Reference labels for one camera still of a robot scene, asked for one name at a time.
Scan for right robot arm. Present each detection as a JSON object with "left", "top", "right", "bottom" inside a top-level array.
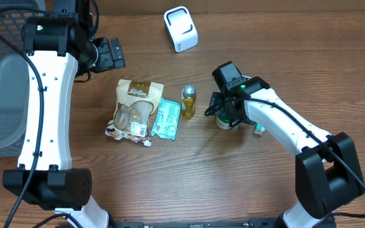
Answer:
[{"left": 205, "top": 61, "right": 365, "bottom": 227}]

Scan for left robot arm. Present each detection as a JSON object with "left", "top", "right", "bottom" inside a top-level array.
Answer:
[{"left": 3, "top": 1, "right": 125, "bottom": 227}]

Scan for green lidded jar with tissues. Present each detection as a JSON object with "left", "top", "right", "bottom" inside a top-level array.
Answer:
[{"left": 215, "top": 115, "right": 231, "bottom": 130}]

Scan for yellow liquid bottle silver cap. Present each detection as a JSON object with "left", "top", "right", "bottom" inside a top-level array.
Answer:
[{"left": 181, "top": 84, "right": 196, "bottom": 118}]

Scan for white barcode scanner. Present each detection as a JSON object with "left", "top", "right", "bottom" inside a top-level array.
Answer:
[{"left": 163, "top": 6, "right": 198, "bottom": 53}]

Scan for dark grey plastic basket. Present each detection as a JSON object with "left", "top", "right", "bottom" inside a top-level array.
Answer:
[{"left": 0, "top": 0, "right": 46, "bottom": 157}]

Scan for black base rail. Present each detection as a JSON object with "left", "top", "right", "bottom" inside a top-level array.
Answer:
[{"left": 109, "top": 218, "right": 286, "bottom": 228}]

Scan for brown snack wrapper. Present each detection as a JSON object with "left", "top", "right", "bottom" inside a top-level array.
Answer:
[{"left": 105, "top": 79, "right": 164, "bottom": 147}]

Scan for small teal tissue pack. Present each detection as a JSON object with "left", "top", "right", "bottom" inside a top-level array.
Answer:
[{"left": 253, "top": 123, "right": 265, "bottom": 136}]

